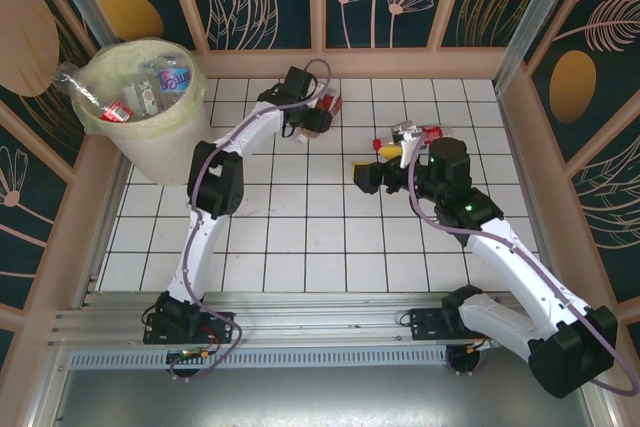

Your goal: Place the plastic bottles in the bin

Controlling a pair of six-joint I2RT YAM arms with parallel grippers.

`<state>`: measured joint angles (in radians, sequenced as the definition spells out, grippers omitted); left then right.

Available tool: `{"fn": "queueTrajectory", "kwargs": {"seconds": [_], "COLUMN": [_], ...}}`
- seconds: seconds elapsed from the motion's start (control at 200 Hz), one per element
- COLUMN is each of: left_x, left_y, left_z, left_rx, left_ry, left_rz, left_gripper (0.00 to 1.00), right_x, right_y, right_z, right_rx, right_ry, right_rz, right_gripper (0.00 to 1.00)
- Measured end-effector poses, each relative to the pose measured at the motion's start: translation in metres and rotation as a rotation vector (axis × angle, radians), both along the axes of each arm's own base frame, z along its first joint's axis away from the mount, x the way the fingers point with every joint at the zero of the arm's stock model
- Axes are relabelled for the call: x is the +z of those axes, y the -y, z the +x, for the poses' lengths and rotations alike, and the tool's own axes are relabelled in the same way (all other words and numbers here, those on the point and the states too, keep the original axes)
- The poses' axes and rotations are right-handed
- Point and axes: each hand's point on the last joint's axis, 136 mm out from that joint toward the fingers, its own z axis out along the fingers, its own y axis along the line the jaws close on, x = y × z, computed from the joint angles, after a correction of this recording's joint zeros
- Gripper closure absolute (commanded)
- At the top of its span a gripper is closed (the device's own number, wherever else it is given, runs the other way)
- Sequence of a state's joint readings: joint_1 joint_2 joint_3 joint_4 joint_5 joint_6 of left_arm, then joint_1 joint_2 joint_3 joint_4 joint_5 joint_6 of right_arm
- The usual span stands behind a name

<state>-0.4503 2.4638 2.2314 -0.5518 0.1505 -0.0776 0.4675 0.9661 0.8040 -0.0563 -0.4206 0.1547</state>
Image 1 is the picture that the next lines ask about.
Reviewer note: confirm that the brown tea bottle red label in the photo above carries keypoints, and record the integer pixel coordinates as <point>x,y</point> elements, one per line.
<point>336,104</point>

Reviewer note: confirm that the clear bottle red white label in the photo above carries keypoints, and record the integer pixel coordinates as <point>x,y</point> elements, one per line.
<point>434,133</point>

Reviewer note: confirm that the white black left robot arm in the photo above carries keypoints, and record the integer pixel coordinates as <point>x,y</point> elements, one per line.
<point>225,187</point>

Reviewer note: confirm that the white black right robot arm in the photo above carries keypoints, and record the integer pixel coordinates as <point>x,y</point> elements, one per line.
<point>515,267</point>

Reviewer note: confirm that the lined waste bin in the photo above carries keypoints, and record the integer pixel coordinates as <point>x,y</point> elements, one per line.
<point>107,59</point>

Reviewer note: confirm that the grey metal base panel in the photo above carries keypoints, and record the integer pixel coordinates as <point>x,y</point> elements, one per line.
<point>325,397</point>

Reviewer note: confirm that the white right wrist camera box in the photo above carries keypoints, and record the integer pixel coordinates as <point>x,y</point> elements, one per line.
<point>406,134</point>

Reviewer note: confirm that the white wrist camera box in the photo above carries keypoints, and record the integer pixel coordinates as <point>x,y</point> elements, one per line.
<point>406,134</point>
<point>327,99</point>

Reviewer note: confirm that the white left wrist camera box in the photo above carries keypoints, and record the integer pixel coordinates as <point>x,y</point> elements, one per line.
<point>327,99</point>

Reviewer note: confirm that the aluminium mounting rail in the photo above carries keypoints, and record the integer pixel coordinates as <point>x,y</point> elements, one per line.
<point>325,319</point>

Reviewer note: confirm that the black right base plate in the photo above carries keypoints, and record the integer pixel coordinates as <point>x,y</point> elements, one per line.
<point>422,329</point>

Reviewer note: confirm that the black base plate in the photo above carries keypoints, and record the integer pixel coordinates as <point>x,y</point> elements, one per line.
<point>422,329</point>
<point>222,329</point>

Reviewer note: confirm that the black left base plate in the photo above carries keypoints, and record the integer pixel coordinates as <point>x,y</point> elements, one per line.
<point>222,329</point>

